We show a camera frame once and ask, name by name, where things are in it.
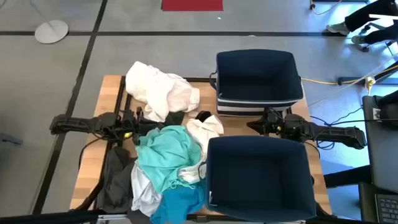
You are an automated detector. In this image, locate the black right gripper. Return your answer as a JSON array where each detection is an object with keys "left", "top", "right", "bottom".
[{"left": 246, "top": 107, "right": 285, "bottom": 138}]

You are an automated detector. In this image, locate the large white shirt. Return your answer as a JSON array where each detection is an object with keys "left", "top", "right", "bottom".
[{"left": 125, "top": 60, "right": 201, "bottom": 123}]

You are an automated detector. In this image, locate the dark green garment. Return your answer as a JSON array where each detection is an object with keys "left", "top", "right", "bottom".
[{"left": 141, "top": 111, "right": 186, "bottom": 128}]

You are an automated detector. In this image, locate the teal garment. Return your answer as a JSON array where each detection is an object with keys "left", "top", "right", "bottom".
[{"left": 135, "top": 124, "right": 208, "bottom": 195}]

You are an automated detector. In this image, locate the small white collared garment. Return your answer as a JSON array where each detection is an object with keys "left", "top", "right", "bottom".
[{"left": 185, "top": 114, "right": 224, "bottom": 158}]

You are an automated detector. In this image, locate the dark grey garment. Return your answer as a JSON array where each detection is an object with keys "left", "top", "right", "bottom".
[{"left": 95, "top": 146, "right": 156, "bottom": 224}]

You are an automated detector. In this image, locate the light grey garment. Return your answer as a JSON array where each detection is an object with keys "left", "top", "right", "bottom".
[{"left": 130, "top": 160, "right": 208, "bottom": 218}]

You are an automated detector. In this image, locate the plain navy fabric bin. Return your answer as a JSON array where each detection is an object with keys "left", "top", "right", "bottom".
[{"left": 198, "top": 135, "right": 317, "bottom": 223}]

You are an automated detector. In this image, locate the navy white-striped fabric bin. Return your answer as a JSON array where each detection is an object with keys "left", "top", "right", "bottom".
[{"left": 210, "top": 49, "right": 305, "bottom": 118}]

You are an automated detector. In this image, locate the black beam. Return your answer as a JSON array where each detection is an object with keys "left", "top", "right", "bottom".
[{"left": 323, "top": 164, "right": 373, "bottom": 189}]

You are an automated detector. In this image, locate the black floor bar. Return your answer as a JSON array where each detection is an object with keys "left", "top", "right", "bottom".
[{"left": 338, "top": 60, "right": 398, "bottom": 86}]

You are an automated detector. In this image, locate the white and yellow plug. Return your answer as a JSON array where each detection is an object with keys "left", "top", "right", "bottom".
[{"left": 364, "top": 76, "right": 376, "bottom": 96}]

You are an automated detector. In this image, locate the grey round-base floor stand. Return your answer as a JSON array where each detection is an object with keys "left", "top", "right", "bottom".
[{"left": 29, "top": 0, "right": 70, "bottom": 45}]

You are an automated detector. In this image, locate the grey floor object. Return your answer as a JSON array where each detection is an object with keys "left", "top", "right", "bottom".
[{"left": 0, "top": 133, "right": 24, "bottom": 146}]

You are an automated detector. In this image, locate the grey desk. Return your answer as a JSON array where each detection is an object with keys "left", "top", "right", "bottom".
[{"left": 362, "top": 95, "right": 398, "bottom": 194}]

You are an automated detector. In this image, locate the black bag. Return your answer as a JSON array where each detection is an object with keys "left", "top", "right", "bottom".
[{"left": 374, "top": 91, "right": 398, "bottom": 131}]

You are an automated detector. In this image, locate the red floor mat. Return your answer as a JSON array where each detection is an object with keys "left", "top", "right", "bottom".
[{"left": 161, "top": 0, "right": 224, "bottom": 12}]

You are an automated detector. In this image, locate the black laptop keyboard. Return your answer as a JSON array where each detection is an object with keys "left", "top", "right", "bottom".
[{"left": 374, "top": 193, "right": 398, "bottom": 224}]

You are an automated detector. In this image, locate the person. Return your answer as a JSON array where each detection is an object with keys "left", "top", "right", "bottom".
[{"left": 326, "top": 0, "right": 398, "bottom": 45}]

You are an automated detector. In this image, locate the office chair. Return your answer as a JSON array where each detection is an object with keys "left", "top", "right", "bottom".
[{"left": 357, "top": 12, "right": 398, "bottom": 58}]

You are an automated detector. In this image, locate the black metal table frame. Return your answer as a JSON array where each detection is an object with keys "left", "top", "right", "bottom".
[{"left": 74, "top": 74, "right": 295, "bottom": 220}]

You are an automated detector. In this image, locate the yellow cable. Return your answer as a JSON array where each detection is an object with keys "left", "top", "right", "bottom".
[{"left": 300, "top": 64, "right": 398, "bottom": 86}]

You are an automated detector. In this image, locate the silver bracket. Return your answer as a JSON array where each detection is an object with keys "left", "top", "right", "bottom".
[{"left": 97, "top": 213, "right": 134, "bottom": 222}]

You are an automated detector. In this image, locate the black rail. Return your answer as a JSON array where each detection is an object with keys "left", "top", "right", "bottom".
[{"left": 0, "top": 210, "right": 106, "bottom": 224}]

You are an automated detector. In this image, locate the cream cable with black plug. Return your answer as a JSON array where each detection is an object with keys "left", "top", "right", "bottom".
[{"left": 309, "top": 0, "right": 343, "bottom": 16}]

